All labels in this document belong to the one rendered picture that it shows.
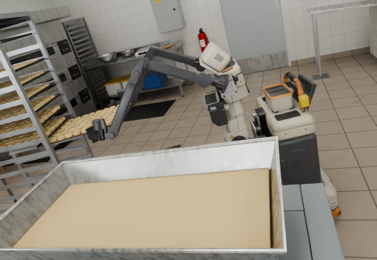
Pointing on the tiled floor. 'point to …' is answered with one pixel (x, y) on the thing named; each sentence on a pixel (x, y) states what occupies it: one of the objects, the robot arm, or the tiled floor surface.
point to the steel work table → (137, 60)
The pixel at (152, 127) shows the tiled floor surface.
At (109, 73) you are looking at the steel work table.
